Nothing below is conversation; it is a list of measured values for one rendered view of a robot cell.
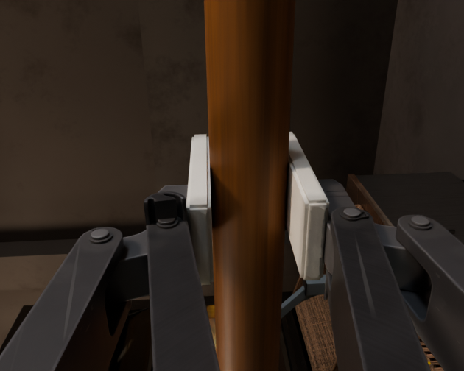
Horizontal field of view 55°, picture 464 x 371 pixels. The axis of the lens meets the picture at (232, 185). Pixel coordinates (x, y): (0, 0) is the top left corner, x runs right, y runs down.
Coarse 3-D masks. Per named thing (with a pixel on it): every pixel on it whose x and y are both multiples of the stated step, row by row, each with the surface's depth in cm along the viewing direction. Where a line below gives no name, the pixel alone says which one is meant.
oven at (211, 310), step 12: (132, 300) 210; (144, 300) 210; (24, 312) 204; (132, 312) 205; (288, 312) 201; (288, 324) 194; (288, 336) 187; (300, 336) 188; (0, 348) 184; (288, 348) 181; (300, 348) 182; (300, 360) 176
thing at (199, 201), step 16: (192, 144) 19; (208, 144) 19; (192, 160) 17; (208, 160) 17; (192, 176) 15; (208, 176) 16; (192, 192) 14; (208, 192) 15; (192, 208) 14; (208, 208) 14; (192, 224) 14; (208, 224) 14; (192, 240) 14; (208, 240) 14; (208, 256) 14; (208, 272) 14
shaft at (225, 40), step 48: (240, 0) 13; (288, 0) 14; (240, 48) 14; (288, 48) 15; (240, 96) 15; (288, 96) 15; (240, 144) 15; (288, 144) 16; (240, 192) 16; (240, 240) 17; (240, 288) 18; (240, 336) 19
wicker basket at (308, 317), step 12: (324, 264) 199; (312, 300) 199; (324, 300) 198; (300, 312) 195; (312, 312) 193; (324, 312) 191; (300, 324) 189; (312, 324) 187; (324, 324) 185; (312, 336) 182; (324, 336) 180; (312, 348) 176; (324, 348) 174; (312, 360) 171; (324, 360) 170; (336, 360) 150
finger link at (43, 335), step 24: (96, 240) 12; (120, 240) 12; (72, 264) 11; (96, 264) 11; (48, 288) 10; (72, 288) 10; (96, 288) 10; (48, 312) 10; (72, 312) 10; (96, 312) 10; (120, 312) 13; (24, 336) 9; (48, 336) 9; (72, 336) 9; (96, 336) 10; (0, 360) 8; (24, 360) 8; (48, 360) 8; (72, 360) 9; (96, 360) 10
